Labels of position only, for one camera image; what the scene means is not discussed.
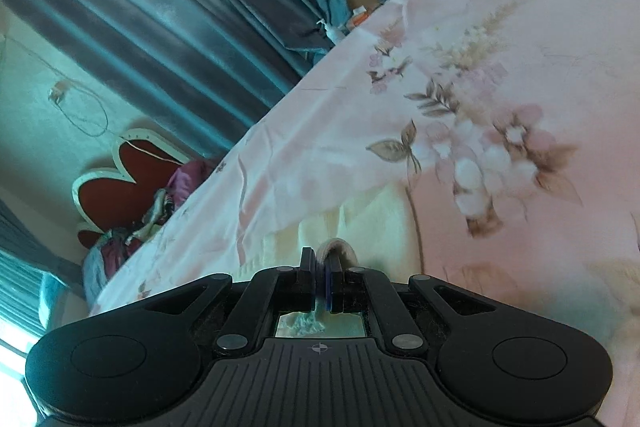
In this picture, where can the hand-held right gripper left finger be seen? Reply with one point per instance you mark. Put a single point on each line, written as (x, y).
(309, 279)

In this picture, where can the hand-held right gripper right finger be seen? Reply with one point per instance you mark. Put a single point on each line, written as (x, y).
(329, 287)

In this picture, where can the dark red pillow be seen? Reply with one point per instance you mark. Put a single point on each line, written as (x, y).
(192, 179)

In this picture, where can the floral patterned pillow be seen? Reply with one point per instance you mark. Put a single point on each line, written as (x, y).
(155, 212)

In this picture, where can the blue pillow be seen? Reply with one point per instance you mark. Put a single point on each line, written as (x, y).
(100, 267)

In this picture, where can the red heart-shaped headboard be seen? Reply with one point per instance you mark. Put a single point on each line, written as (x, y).
(115, 192)

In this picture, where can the small white bottle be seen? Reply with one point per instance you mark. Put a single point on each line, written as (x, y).
(334, 33)

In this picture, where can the small orange box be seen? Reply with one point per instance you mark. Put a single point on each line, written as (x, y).
(359, 18)

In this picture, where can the narrow blue curtain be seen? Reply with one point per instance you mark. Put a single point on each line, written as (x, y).
(25, 267)

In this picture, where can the bed with pink floral sheet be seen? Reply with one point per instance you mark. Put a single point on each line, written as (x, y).
(500, 57)

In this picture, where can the wide blue curtain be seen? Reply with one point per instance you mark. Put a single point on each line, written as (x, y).
(150, 7)

